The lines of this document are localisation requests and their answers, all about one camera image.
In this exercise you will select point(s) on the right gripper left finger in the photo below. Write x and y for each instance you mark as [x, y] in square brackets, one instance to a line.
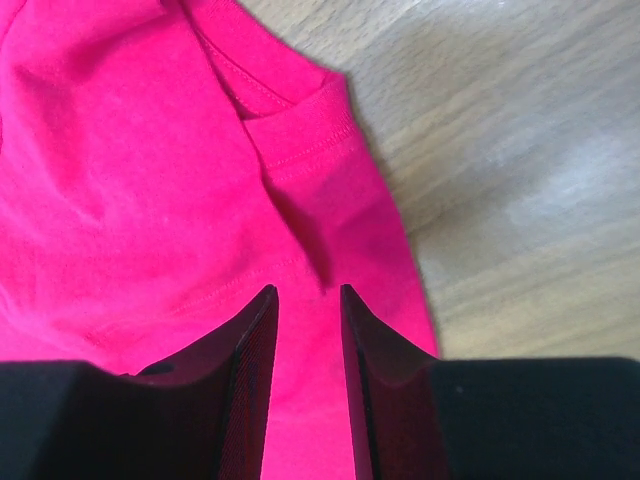
[200, 413]

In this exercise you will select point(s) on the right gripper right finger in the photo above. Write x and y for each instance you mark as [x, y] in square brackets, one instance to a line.
[414, 416]

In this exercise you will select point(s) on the pink red t shirt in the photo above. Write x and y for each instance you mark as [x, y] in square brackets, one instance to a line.
[163, 161]

